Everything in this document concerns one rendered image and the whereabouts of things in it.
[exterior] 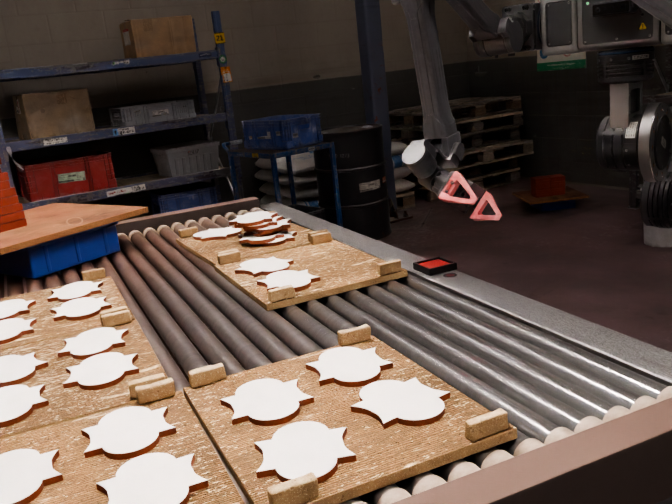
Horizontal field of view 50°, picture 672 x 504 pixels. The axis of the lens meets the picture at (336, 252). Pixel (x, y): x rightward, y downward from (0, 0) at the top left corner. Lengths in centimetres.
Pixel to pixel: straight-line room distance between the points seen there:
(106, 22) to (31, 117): 123
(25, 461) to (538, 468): 67
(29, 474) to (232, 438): 26
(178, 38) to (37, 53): 117
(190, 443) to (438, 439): 34
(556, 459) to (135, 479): 51
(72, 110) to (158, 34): 89
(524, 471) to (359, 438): 23
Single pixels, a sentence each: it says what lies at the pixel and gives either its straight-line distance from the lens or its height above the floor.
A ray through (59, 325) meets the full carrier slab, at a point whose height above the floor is 94.
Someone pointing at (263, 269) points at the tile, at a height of 95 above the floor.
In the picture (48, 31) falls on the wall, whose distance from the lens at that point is 651.
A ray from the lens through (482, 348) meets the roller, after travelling 128.
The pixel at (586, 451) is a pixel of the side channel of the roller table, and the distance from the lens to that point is 92.
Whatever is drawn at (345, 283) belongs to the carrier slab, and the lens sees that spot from 162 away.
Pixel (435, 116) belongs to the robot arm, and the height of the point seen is 128.
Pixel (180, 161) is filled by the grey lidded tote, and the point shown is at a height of 76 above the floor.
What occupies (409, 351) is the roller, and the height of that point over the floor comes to 91.
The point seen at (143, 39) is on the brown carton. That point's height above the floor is 173.
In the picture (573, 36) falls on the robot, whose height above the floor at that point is 141.
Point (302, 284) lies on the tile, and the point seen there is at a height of 95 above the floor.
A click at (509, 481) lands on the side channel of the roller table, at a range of 86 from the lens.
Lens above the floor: 142
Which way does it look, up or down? 15 degrees down
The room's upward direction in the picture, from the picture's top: 6 degrees counter-clockwise
